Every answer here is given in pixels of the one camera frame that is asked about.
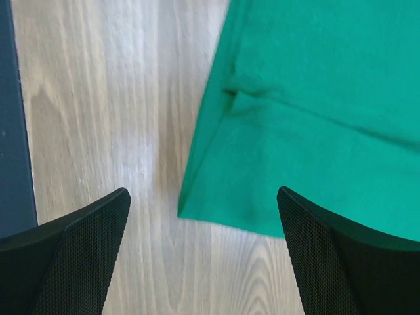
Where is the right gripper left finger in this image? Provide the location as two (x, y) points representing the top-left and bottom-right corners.
(1, 188), (131, 314)

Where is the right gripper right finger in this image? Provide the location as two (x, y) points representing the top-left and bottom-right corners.
(277, 186), (419, 314)

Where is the green t shirt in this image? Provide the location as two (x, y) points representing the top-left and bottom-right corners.
(178, 1), (419, 240)

